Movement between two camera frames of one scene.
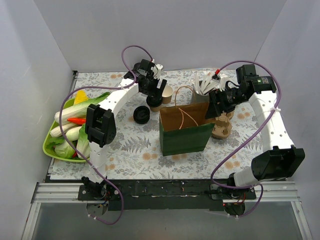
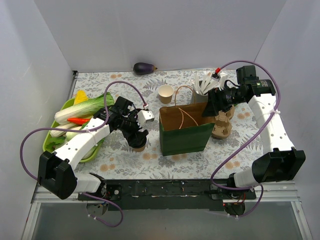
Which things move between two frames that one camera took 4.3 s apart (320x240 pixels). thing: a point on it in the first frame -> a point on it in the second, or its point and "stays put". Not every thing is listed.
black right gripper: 215,105 stays put
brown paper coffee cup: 155,109 -> 138,149
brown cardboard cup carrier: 222,128 stays put
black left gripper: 153,100 -> 132,133
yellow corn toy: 81,96 stays put
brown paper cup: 167,94 stays put
